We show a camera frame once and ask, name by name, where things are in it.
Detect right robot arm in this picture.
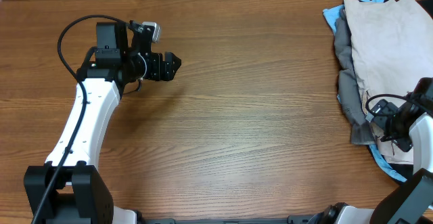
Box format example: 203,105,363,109
307,77,432,224

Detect beige shorts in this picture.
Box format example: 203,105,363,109
343,0,433,166

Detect light blue garment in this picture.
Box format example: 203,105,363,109
323,4,413,184

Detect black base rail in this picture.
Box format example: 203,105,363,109
137,215,321,224

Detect grey garment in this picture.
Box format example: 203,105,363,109
334,9,375,145

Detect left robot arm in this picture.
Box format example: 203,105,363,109
24,15,181,223

